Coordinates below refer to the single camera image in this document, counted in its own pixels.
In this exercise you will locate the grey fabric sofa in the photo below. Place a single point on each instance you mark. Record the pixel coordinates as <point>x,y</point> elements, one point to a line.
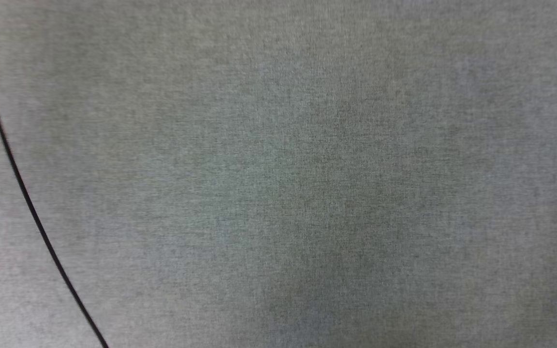
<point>307,183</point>

